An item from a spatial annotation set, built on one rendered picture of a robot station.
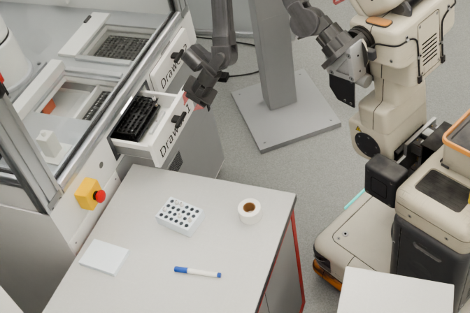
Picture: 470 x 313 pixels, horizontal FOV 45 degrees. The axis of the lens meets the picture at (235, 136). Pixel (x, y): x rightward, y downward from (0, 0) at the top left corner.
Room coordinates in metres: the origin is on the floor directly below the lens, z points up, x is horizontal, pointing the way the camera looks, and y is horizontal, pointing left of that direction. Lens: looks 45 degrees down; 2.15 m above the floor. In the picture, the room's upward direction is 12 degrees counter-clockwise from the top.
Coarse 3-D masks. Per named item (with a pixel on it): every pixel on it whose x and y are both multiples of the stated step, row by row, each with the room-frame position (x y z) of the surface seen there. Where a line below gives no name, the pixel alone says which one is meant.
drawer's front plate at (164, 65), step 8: (184, 32) 1.86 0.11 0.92; (176, 40) 1.80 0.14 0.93; (184, 40) 1.85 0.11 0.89; (168, 48) 1.76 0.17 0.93; (176, 48) 1.79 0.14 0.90; (184, 48) 1.83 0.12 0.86; (168, 56) 1.73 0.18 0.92; (160, 64) 1.67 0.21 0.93; (168, 64) 1.71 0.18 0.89; (176, 64) 1.76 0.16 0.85; (152, 72) 1.64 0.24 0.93; (160, 72) 1.66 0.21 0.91; (168, 72) 1.70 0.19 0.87; (176, 72) 1.75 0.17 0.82; (152, 80) 1.62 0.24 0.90; (160, 80) 1.65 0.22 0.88; (168, 80) 1.69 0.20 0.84; (160, 88) 1.63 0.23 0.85
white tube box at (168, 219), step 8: (168, 200) 1.15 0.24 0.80; (168, 208) 1.12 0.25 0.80; (176, 208) 1.11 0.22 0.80; (184, 208) 1.11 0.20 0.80; (192, 208) 1.10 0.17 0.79; (160, 216) 1.11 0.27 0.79; (168, 216) 1.09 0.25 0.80; (176, 216) 1.09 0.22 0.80; (184, 216) 1.08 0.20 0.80; (192, 216) 1.08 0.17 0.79; (200, 216) 1.07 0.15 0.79; (168, 224) 1.07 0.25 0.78; (176, 224) 1.05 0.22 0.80; (184, 224) 1.05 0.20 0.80; (192, 224) 1.04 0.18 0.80; (184, 232) 1.03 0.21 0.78; (192, 232) 1.04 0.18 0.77
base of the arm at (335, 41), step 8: (336, 24) 1.26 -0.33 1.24; (328, 32) 1.23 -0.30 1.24; (336, 32) 1.23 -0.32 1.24; (344, 32) 1.23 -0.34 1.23; (320, 40) 1.24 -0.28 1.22; (328, 40) 1.22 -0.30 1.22; (336, 40) 1.21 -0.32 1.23; (344, 40) 1.21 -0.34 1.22; (352, 40) 1.21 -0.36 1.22; (328, 48) 1.21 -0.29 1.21; (336, 48) 1.20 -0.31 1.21; (344, 48) 1.18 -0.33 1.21; (328, 56) 1.21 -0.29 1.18; (336, 56) 1.16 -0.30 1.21; (328, 64) 1.18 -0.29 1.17
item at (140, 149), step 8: (160, 96) 1.55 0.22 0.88; (168, 96) 1.54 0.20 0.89; (160, 104) 1.56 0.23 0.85; (168, 104) 1.54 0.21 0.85; (152, 120) 1.49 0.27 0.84; (144, 136) 1.42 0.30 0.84; (120, 144) 1.36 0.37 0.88; (128, 144) 1.34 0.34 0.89; (136, 144) 1.33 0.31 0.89; (144, 144) 1.32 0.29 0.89; (120, 152) 1.36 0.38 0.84; (128, 152) 1.34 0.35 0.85; (136, 152) 1.33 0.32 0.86; (144, 152) 1.31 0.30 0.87
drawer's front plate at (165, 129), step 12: (180, 96) 1.47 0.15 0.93; (180, 108) 1.45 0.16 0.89; (192, 108) 1.52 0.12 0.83; (168, 120) 1.38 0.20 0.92; (156, 132) 1.33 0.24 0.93; (168, 132) 1.36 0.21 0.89; (180, 132) 1.42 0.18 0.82; (156, 144) 1.29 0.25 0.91; (168, 144) 1.34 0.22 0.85; (156, 156) 1.27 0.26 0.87
